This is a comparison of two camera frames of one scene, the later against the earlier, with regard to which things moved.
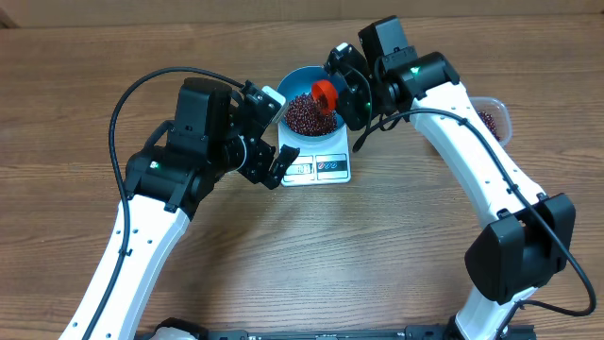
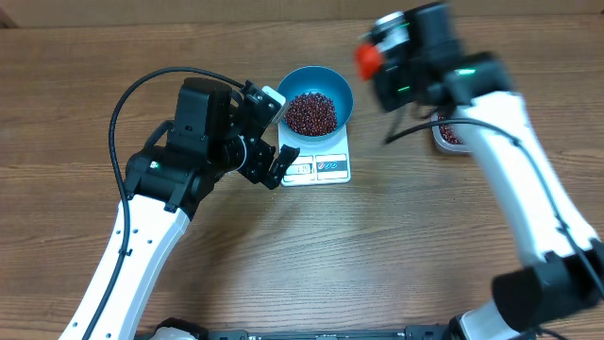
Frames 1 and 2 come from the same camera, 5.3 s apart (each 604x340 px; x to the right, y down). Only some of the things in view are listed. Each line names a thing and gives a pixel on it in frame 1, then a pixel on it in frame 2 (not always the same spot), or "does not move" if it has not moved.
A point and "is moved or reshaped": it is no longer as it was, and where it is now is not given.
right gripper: [352, 108] -> [395, 86]
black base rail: [515, 331] does not move
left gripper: [263, 155] does not move
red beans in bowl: [304, 118] does not move
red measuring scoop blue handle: [329, 93] is moved or reshaped
